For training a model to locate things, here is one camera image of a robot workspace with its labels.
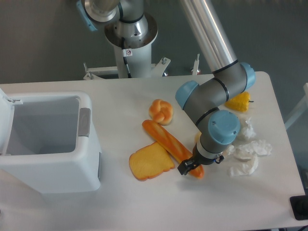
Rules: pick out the orange toast slice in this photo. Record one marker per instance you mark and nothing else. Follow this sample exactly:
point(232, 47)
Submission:
point(150, 162)

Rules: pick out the black device at edge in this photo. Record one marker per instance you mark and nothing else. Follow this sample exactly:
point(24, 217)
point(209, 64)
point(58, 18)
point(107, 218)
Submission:
point(299, 206)

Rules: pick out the yellow bell pepper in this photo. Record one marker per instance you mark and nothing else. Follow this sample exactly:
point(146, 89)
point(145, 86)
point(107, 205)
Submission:
point(240, 102)

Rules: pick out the pale rectangular bread piece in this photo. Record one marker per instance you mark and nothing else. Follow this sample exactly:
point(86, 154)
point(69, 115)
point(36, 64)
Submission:
point(197, 137)

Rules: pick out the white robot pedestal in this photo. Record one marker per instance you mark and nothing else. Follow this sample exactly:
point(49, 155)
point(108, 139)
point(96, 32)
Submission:
point(132, 43)

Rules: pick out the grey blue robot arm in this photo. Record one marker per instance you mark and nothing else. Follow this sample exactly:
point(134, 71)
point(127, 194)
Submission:
point(199, 101)

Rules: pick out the white plastic bin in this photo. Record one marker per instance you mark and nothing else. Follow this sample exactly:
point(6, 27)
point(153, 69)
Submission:
point(49, 142)

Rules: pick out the knotted bread roll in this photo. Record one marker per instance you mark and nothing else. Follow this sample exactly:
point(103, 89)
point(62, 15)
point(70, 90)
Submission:
point(161, 112)

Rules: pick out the white metal base frame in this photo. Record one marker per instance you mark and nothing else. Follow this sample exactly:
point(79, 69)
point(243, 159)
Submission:
point(157, 70)

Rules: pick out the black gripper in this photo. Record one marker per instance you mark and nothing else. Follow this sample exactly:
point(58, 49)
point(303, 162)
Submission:
point(196, 160)

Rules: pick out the long orange baguette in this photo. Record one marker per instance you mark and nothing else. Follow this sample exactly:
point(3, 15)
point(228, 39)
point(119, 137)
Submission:
point(177, 150)

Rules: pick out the crumpled white tissue paper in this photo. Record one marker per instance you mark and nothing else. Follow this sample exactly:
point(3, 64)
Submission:
point(246, 149)

